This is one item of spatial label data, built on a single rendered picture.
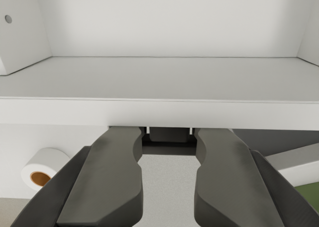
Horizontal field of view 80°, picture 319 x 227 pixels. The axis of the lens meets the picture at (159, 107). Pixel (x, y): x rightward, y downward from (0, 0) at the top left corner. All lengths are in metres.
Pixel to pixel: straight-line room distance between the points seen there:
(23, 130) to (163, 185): 1.30
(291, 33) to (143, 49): 0.13
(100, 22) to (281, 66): 0.15
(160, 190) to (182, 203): 0.23
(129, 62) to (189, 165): 1.30
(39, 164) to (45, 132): 0.05
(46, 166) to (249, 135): 0.45
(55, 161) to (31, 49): 0.23
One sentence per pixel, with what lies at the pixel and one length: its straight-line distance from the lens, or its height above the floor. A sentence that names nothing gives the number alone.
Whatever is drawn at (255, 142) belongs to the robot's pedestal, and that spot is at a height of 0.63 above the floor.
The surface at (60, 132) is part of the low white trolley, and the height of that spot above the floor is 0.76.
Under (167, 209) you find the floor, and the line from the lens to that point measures 1.82.
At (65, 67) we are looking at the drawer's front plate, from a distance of 0.17.
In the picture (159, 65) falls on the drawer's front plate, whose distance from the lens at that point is 0.16.
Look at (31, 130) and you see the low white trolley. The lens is 0.39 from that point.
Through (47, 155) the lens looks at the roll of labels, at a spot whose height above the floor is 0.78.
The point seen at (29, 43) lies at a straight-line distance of 0.19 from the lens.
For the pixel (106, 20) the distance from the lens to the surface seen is 0.19.
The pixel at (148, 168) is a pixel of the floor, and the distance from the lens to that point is 1.47.
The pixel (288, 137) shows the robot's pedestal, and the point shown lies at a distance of 0.54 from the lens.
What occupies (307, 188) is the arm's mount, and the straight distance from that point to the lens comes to 0.46.
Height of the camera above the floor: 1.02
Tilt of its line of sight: 62 degrees down
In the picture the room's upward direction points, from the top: 174 degrees counter-clockwise
